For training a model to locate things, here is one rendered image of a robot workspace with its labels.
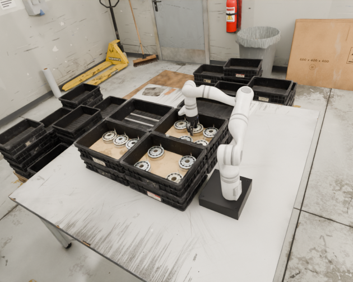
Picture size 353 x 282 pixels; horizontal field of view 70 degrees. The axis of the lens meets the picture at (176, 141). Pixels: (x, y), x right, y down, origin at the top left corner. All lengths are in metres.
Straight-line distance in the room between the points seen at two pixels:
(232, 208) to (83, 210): 0.84
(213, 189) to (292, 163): 0.54
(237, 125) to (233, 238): 0.54
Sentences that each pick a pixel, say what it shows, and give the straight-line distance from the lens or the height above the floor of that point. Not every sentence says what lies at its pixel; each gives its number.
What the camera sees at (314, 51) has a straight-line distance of 3.98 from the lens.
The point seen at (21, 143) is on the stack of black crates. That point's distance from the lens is 2.77.
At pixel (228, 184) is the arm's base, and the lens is 1.25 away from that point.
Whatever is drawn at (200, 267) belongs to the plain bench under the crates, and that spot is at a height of 0.70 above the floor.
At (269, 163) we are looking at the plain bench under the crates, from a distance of 1.67.
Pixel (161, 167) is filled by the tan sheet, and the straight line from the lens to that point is 1.48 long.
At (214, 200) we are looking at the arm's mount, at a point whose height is 0.77.
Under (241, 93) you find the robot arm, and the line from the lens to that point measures 1.41.
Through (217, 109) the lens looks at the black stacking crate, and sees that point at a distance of 1.89.
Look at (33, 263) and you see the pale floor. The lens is 2.49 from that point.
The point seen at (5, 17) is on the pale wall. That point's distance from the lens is 4.52.
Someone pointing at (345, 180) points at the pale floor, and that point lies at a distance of 2.70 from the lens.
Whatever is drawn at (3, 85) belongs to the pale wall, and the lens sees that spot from 4.49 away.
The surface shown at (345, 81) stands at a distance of 4.02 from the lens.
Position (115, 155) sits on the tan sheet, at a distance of 1.66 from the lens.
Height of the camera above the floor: 1.86
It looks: 39 degrees down
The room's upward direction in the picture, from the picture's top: 10 degrees counter-clockwise
